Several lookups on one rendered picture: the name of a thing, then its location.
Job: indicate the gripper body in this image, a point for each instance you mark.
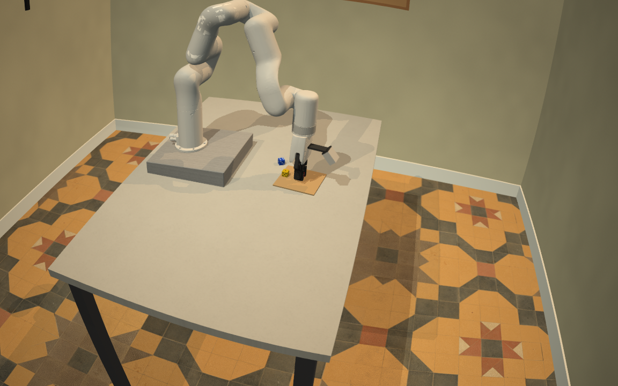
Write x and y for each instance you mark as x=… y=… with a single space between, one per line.
x=299 y=145

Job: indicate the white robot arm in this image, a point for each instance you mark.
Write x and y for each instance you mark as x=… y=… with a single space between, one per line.
x=259 y=31

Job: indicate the orange mat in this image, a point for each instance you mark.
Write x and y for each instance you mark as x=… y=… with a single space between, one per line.
x=309 y=185

